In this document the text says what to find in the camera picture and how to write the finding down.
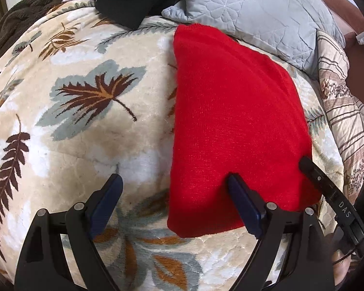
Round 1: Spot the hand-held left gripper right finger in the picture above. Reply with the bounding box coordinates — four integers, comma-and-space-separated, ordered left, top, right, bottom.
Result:
227, 172, 336, 291

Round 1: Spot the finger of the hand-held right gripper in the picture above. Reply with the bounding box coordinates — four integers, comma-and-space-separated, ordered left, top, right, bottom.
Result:
298, 156, 352, 223

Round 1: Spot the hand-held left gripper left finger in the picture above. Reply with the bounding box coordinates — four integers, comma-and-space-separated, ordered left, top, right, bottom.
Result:
15, 173, 124, 291

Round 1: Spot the red and blue knit sweater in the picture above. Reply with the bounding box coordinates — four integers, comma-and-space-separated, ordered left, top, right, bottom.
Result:
167, 24, 323, 239

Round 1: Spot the striped floral quilt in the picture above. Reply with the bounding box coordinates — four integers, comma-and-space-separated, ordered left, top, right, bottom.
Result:
315, 30, 364, 208

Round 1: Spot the leaf print plush blanket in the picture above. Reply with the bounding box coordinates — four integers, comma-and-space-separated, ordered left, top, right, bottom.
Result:
0, 0, 346, 291

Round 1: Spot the brown padded furniture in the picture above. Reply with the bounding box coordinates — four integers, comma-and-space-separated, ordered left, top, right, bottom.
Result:
324, 0, 364, 47

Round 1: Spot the grey quilted pillow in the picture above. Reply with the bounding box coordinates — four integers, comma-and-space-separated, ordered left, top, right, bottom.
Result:
161, 0, 347, 81

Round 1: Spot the black garment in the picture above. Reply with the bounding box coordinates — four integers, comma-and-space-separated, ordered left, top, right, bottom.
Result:
95, 0, 189, 31

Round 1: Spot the brown fuzzy blanket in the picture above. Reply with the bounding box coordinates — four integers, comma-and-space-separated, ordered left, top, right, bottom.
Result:
0, 0, 101, 71

